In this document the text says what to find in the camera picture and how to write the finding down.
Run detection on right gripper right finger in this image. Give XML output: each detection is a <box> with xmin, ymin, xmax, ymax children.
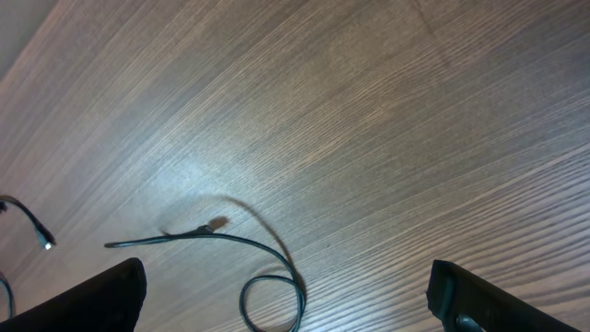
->
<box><xmin>426</xmin><ymin>260</ymin><xmax>574</xmax><ymax>332</ymax></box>

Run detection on short black usb cable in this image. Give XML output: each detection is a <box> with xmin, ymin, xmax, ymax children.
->
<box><xmin>0</xmin><ymin>195</ymin><xmax>57</xmax><ymax>251</ymax></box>

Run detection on black cable gold plugs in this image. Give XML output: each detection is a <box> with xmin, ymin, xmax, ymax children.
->
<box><xmin>103</xmin><ymin>224</ymin><xmax>307</xmax><ymax>332</ymax></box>

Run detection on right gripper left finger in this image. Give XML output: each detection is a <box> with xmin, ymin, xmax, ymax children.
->
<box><xmin>1</xmin><ymin>257</ymin><xmax>147</xmax><ymax>332</ymax></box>

